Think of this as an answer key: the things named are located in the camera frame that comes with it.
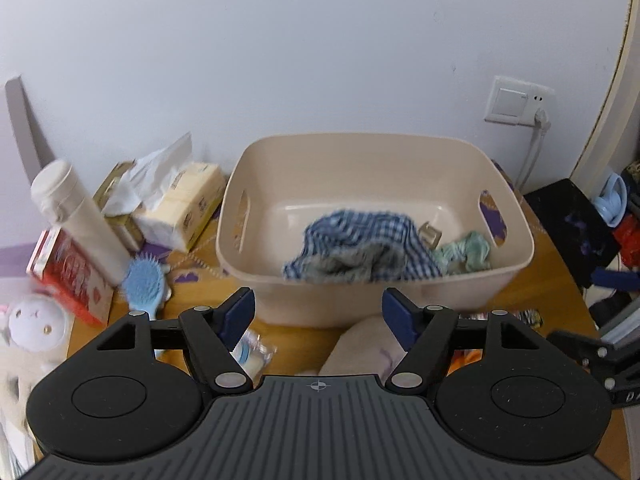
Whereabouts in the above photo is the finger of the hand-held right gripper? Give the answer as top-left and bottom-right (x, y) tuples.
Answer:
(546, 329), (640, 411)

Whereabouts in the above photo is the white wall socket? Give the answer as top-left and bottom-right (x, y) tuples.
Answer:
(484, 75), (556, 128)

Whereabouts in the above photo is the white door frame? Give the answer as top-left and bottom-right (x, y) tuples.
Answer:
(572, 0), (640, 201)

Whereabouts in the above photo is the white plug with cable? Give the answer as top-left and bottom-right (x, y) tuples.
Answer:
(515, 107), (553, 193)

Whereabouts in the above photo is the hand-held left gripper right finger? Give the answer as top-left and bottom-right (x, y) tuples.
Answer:
(382, 287), (556, 394)

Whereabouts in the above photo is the gold tissue box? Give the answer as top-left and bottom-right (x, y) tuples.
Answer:
(92, 161), (146, 251)

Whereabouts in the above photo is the dark blue handle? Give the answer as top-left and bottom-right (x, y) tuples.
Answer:
(590, 267), (640, 291)

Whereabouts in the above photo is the beige plastic basket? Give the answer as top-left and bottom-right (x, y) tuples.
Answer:
(216, 133), (536, 330)

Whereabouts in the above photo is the off-white cloth with purple print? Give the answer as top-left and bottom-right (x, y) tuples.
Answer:
(318, 315), (416, 376)

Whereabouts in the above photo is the black mat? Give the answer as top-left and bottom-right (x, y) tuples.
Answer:
(522, 178), (623, 291)

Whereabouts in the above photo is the red item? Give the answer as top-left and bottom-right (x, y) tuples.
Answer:
(612, 215), (640, 246)

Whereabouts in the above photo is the light blue hairbrush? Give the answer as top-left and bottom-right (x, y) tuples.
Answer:
(122, 255), (168, 321)

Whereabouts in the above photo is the orange cloth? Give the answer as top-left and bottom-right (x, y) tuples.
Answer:
(450, 347), (483, 368)

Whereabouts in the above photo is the light green cloth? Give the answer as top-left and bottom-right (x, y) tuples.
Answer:
(432, 231), (493, 276)

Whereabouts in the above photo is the red cardboard box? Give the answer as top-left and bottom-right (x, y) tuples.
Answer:
(26, 226), (116, 327)

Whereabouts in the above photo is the white thermos bottle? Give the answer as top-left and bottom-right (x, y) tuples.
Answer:
(31, 159), (132, 287)

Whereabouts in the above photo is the white plush toy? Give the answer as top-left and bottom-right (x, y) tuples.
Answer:
(0, 292), (76, 411)

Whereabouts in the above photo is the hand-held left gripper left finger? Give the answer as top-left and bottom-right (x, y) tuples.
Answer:
(75, 287), (256, 395)

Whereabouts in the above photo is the blue checked cloth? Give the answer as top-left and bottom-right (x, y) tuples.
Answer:
(282, 208), (443, 286)

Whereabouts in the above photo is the light blue plastic item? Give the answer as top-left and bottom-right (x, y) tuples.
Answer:
(592, 172), (628, 226)

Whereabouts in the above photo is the clear plastic packet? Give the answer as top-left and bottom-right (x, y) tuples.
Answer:
(230, 330), (277, 378)

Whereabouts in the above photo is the yellow soft tissue pack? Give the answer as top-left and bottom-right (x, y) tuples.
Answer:
(107, 132), (227, 253)

